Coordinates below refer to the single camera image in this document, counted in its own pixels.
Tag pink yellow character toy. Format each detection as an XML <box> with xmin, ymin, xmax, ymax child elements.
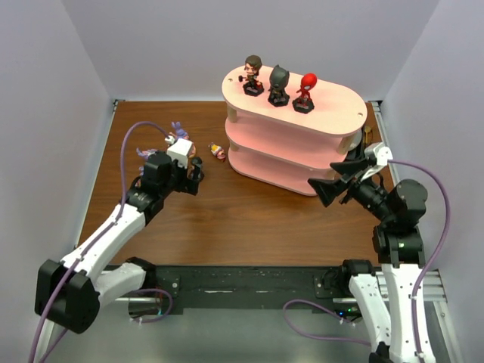
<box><xmin>208</xmin><ymin>142</ymin><xmax>226</xmax><ymax>162</ymax></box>

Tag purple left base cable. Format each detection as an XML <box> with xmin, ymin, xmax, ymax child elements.
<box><xmin>128</xmin><ymin>289</ymin><xmax>174</xmax><ymax>324</ymax></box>

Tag purple bunny toy upright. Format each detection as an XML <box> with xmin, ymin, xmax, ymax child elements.
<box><xmin>169</xmin><ymin>122</ymin><xmax>189</xmax><ymax>140</ymax></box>

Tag purple bunny toy lying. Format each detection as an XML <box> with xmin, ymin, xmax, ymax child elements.
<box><xmin>136</xmin><ymin>148</ymin><xmax>159</xmax><ymax>176</ymax></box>

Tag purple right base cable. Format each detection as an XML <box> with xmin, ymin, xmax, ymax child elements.
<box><xmin>283</xmin><ymin>299</ymin><xmax>374</xmax><ymax>347</ymax></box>

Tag red spider hero figurine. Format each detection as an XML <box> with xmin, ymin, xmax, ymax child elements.
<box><xmin>292</xmin><ymin>73</ymin><xmax>318</xmax><ymax>114</ymax></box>

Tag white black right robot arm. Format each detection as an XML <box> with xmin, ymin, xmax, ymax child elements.
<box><xmin>308</xmin><ymin>160</ymin><xmax>436</xmax><ymax>362</ymax></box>

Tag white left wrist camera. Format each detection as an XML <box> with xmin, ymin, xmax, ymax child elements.
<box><xmin>166</xmin><ymin>139</ymin><xmax>193</xmax><ymax>169</ymax></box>

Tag black bat-masked figurine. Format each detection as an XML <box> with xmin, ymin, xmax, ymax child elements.
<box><xmin>268</xmin><ymin>65</ymin><xmax>290</xmax><ymax>107</ymax></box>

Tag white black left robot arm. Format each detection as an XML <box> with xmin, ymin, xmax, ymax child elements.
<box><xmin>34</xmin><ymin>151</ymin><xmax>204</xmax><ymax>334</ymax></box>

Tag black-haired figurine on base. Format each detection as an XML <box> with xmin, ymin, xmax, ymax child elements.
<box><xmin>191</xmin><ymin>157</ymin><xmax>206</xmax><ymax>182</ymax></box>

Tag dark tools behind shelf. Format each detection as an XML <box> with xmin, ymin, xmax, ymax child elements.
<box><xmin>346</xmin><ymin>126</ymin><xmax>373</xmax><ymax>160</ymax></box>

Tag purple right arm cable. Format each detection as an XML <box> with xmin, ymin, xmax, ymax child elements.
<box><xmin>387</xmin><ymin>159</ymin><xmax>451</xmax><ymax>358</ymax></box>

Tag pink donut toy green star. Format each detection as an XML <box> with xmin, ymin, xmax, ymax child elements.
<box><xmin>190</xmin><ymin>143</ymin><xmax>197</xmax><ymax>157</ymax></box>

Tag brown-haired hero figurine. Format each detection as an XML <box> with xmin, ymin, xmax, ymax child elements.
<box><xmin>238</xmin><ymin>54</ymin><xmax>264</xmax><ymax>97</ymax></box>

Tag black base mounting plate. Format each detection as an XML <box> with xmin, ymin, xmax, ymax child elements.
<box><xmin>149</xmin><ymin>265</ymin><xmax>360</xmax><ymax>318</ymax></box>

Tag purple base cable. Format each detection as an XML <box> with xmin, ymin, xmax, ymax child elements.
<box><xmin>283</xmin><ymin>299</ymin><xmax>374</xmax><ymax>347</ymax></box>
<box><xmin>128</xmin><ymin>289</ymin><xmax>174</xmax><ymax>324</ymax></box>

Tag pink three-tier oval shelf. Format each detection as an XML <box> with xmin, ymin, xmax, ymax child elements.
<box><xmin>222</xmin><ymin>67</ymin><xmax>368</xmax><ymax>196</ymax></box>

